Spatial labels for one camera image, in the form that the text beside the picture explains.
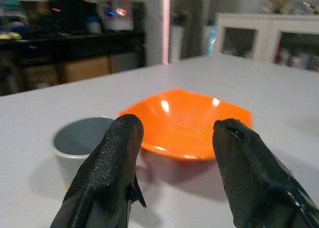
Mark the white glass-door cabinet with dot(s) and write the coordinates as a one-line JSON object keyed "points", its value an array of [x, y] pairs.
{"points": [[269, 38]]}

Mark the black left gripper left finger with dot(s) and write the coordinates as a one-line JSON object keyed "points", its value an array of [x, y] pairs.
{"points": [[107, 173]]}

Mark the blue plastic bag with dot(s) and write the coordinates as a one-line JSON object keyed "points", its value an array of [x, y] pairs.
{"points": [[211, 40]]}

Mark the potted plant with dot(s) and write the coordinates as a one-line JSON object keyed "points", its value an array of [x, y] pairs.
{"points": [[279, 0]]}

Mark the brown cardboard box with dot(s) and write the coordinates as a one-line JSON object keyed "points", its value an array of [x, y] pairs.
{"points": [[84, 68]]}

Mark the black shelf unit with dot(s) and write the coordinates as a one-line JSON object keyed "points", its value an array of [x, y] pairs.
{"points": [[62, 41]]}

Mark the white computer tower with lights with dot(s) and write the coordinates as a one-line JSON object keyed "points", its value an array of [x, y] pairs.
{"points": [[117, 9]]}

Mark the white pillar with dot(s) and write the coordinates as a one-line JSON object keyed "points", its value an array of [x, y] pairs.
{"points": [[162, 26]]}

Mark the orange plastic bowl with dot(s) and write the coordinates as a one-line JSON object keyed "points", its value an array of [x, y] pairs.
{"points": [[179, 128]]}

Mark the grey ceramic cup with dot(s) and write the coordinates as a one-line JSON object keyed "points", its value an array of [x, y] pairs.
{"points": [[74, 143]]}

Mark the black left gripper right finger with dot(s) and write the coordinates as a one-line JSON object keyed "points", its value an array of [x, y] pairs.
{"points": [[254, 178]]}

